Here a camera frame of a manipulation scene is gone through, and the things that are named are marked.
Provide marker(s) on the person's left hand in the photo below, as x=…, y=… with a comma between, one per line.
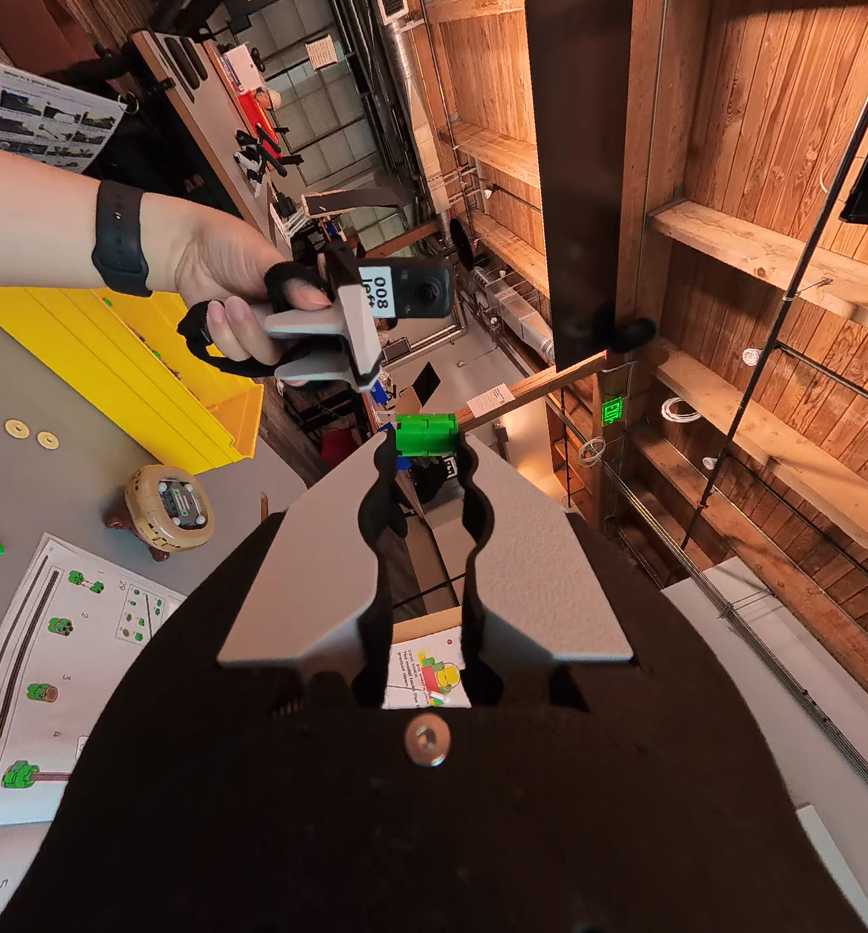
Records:
x=208, y=255

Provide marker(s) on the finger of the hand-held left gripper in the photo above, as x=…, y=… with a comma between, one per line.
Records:
x=359, y=328

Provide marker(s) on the black vertical panel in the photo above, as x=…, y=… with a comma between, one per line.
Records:
x=579, y=182

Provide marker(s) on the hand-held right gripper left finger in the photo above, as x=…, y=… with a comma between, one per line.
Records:
x=310, y=576

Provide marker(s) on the yellow plastic bin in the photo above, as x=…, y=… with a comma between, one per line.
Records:
x=113, y=350

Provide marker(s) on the tan round brick toy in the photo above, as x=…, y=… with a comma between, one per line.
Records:
x=171, y=506

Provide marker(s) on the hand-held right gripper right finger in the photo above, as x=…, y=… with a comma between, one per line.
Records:
x=543, y=583

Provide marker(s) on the wall poster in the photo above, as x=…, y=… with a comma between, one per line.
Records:
x=47, y=120

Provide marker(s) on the printed instruction sheet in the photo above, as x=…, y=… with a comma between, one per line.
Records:
x=423, y=674

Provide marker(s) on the green exit sign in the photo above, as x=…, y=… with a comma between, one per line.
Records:
x=611, y=412

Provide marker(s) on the grey desk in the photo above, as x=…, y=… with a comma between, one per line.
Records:
x=55, y=495

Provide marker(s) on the green toy brick piece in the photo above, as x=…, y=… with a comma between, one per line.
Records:
x=426, y=435

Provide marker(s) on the white instruction booklet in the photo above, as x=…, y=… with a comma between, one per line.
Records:
x=77, y=656

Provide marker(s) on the tan round disc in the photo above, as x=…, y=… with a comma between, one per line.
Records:
x=47, y=439
x=16, y=428

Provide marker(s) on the black wristband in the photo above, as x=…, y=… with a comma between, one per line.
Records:
x=120, y=237

